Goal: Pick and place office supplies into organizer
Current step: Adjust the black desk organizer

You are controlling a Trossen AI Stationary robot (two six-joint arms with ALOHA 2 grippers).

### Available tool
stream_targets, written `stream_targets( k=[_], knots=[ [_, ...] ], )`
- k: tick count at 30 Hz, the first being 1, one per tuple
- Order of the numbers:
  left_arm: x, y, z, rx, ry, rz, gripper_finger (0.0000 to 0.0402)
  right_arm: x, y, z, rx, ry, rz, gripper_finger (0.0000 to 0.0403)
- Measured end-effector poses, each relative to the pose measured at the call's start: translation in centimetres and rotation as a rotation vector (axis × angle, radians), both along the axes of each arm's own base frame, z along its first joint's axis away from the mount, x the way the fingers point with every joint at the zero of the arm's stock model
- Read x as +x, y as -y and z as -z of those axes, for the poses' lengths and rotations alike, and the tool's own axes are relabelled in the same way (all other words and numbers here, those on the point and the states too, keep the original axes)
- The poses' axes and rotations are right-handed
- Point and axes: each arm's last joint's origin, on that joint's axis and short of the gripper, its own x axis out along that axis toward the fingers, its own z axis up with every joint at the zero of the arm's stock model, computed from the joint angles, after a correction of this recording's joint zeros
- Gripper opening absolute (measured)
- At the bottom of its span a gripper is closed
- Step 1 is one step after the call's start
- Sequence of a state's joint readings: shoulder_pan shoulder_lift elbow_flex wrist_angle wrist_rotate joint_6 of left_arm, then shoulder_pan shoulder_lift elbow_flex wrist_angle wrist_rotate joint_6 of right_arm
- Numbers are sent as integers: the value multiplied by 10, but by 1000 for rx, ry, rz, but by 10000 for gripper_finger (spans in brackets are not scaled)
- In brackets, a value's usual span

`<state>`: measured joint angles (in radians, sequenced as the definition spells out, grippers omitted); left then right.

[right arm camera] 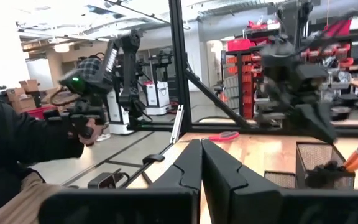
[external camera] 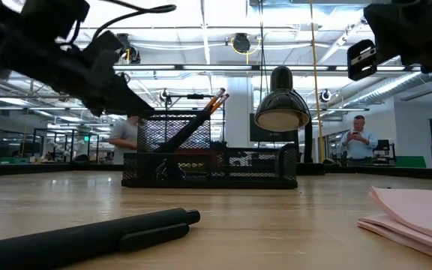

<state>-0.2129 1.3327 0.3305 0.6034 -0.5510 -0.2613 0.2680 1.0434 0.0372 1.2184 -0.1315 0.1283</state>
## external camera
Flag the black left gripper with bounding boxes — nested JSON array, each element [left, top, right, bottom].
[[0, 0, 155, 117]]

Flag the black pen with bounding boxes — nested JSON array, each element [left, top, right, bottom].
[[155, 110, 212, 153], [0, 208, 201, 270]]

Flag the black mesh desk organizer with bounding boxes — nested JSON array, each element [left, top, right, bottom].
[[121, 109, 299, 190]]

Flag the pink sticky note pad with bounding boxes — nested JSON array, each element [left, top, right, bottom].
[[357, 186, 432, 266]]

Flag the person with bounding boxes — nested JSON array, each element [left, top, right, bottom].
[[341, 115, 379, 167], [109, 115, 139, 165]]

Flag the black robot workstation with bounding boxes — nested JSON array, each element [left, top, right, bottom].
[[373, 139, 397, 167]]

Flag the green board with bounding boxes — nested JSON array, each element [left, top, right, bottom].
[[394, 155, 427, 169]]

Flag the black desk lamp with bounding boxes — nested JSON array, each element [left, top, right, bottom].
[[253, 66, 314, 165]]

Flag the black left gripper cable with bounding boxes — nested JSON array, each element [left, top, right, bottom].
[[91, 0, 178, 41]]

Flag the black metal table frame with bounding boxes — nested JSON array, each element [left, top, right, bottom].
[[0, 162, 432, 182]]

